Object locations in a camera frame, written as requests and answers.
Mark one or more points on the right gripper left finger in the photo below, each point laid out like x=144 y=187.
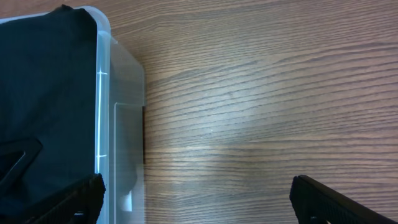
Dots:
x=80 y=202

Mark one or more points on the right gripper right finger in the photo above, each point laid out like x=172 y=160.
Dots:
x=314 y=202

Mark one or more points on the black garment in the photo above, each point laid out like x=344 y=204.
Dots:
x=48 y=93

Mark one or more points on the clear plastic storage bin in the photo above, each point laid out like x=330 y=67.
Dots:
x=120 y=101

